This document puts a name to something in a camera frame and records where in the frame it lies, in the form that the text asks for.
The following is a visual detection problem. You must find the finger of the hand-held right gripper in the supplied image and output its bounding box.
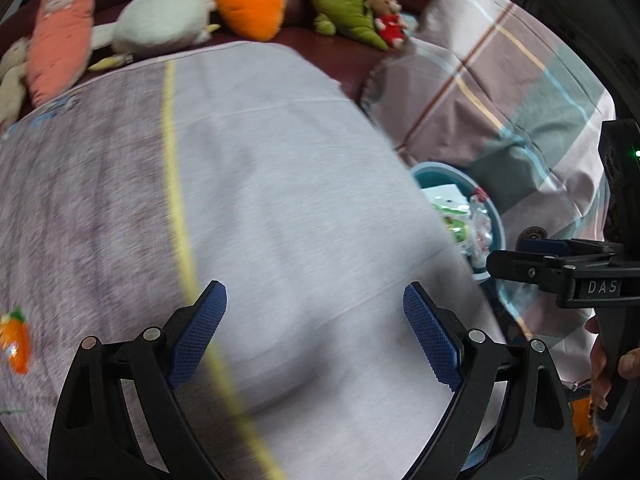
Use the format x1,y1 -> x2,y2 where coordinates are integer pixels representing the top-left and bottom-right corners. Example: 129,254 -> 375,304
516,238 -> 617,260
487,250 -> 573,293

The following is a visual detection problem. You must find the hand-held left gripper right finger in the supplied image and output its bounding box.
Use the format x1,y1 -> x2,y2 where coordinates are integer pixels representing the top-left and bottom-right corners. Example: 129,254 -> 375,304
402,281 -> 581,480

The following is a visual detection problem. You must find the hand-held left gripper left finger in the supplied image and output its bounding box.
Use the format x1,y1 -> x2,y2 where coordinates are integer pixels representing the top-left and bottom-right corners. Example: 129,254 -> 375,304
47,281 -> 228,480

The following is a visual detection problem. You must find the teal plastic bin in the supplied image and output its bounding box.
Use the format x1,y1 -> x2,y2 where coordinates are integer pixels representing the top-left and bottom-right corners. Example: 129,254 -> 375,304
410,161 -> 506,283

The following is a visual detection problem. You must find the person's right hand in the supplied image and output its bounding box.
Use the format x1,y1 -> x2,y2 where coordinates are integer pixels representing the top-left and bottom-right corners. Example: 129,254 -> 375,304
585,316 -> 640,411

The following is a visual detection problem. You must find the grey printed blanket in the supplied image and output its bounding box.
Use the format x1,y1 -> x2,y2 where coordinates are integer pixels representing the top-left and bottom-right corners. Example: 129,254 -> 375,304
0,40 -> 506,480

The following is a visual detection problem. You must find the plaid blanket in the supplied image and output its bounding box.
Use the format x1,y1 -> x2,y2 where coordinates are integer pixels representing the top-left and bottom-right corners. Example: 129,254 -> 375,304
365,0 -> 618,391

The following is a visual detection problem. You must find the small bear doll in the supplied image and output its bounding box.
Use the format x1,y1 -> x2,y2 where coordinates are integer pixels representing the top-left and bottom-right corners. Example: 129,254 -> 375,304
366,0 -> 408,51

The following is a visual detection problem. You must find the dark red sofa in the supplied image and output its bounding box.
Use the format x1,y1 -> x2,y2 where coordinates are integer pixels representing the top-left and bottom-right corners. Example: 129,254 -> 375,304
0,0 -> 436,106

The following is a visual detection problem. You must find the beige plush toy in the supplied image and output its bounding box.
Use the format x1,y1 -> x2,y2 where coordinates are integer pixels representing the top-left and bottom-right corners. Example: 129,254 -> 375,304
0,37 -> 31,131

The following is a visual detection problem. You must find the white plush toy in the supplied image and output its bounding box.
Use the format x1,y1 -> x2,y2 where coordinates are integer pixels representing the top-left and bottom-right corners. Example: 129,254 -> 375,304
87,0 -> 221,71

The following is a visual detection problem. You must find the green dinosaur plush toy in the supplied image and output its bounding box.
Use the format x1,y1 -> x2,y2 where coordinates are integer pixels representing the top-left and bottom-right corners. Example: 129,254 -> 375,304
297,0 -> 390,52

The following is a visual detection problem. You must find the pink carrot plush toy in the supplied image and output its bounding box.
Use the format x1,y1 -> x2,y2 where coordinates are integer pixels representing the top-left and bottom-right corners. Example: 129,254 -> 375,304
26,0 -> 96,108

